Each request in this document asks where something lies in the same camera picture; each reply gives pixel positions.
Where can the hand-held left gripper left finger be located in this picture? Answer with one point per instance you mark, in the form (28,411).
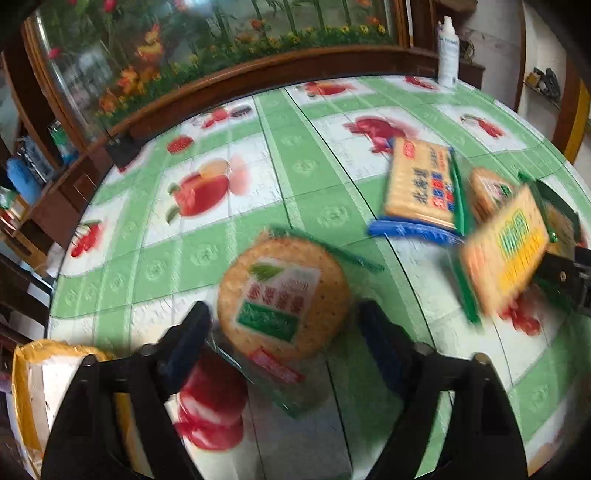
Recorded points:
(184,344)

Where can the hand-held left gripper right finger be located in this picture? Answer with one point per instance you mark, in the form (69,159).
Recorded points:
(378,341)

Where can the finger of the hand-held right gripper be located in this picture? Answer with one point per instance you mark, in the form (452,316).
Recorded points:
(563,279)

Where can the cracker packet yellow green label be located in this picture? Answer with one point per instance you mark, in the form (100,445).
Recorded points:
(503,249)

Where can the round cracker packet green label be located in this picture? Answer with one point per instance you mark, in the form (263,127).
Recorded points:
(281,295)

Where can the white foam box yellow tape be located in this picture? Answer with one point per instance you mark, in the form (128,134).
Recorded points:
(46,383)

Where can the dark green packet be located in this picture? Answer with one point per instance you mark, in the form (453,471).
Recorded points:
(561,224)

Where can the small cracker packet green trim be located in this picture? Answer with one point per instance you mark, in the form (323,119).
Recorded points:
(487,191)

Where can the cracker packet blue trim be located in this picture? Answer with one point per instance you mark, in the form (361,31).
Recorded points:
(415,184)

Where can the green checked fruit tablecloth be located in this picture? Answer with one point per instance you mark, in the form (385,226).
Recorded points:
(300,161)

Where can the dark tool bundle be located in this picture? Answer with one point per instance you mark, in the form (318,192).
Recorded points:
(547,81)

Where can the small black box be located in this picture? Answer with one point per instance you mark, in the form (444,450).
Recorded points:
(123,152)

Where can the blue bottle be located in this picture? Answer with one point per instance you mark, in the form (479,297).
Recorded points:
(23,177)

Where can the clear water bottle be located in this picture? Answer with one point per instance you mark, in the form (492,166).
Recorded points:
(40,159)

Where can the green can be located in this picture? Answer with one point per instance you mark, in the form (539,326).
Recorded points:
(62,141)

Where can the white spray bottle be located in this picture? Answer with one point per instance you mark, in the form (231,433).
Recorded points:
(448,55)

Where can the wooden display cabinet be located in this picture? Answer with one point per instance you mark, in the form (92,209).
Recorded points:
(258,69)

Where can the floral glass panel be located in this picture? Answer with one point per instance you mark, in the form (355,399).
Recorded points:
(184,46)

